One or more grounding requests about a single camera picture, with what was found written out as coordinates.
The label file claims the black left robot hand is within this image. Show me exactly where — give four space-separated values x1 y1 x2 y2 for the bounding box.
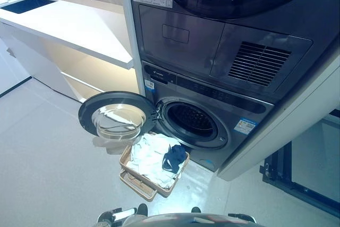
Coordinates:
105 207 137 224

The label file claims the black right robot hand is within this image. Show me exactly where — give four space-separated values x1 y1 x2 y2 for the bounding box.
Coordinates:
227 213 257 224

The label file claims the navy blue garment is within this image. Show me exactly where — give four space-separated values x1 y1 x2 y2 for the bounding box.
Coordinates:
161 144 187 172

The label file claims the woven beige laundry basket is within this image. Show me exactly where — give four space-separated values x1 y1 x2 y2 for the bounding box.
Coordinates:
118 131 191 203

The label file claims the grey front-load washing machine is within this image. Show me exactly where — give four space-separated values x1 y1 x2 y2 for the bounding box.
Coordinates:
141 61 275 173

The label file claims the white crumpled garment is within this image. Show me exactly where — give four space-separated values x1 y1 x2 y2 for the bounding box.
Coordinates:
128 132 186 189

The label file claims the white appliance surround panel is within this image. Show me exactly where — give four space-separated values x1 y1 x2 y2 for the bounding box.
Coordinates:
217 51 340 183
122 0 146 98

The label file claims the round glass washer door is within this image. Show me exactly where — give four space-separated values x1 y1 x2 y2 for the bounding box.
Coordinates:
78 91 160 142

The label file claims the white base cabinet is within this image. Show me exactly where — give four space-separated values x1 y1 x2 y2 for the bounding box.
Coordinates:
0 21 139 103

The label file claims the white countertop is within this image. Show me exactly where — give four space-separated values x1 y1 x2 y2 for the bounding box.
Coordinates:
0 0 134 70

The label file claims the grey stacked dryer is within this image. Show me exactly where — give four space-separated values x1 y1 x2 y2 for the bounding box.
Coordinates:
126 0 340 105

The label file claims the dark rectangular sink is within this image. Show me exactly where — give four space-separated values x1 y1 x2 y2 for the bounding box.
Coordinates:
0 0 58 15

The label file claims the black metal frame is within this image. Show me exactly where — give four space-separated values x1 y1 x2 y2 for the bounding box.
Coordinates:
259 114 340 219

